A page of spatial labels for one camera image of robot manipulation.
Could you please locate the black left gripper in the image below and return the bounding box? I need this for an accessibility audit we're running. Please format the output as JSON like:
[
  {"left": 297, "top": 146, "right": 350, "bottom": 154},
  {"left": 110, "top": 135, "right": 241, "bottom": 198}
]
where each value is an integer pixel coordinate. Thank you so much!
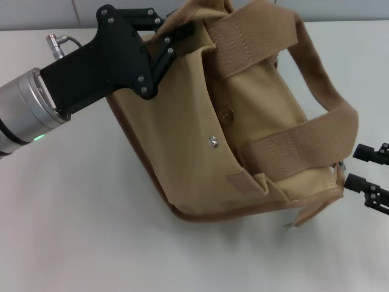
[{"left": 39, "top": 4, "right": 196, "bottom": 119}]

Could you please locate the left gripper cable connector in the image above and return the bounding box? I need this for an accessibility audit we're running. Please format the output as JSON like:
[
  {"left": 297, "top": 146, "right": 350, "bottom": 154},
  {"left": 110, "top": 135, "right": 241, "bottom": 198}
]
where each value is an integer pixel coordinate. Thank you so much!
[{"left": 46, "top": 34, "right": 82, "bottom": 58}]

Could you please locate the khaki canvas food bag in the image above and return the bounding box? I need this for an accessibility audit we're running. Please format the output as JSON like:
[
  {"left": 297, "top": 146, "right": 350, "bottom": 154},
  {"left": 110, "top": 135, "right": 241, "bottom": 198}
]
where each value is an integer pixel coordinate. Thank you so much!
[{"left": 106, "top": 0, "right": 361, "bottom": 229}]

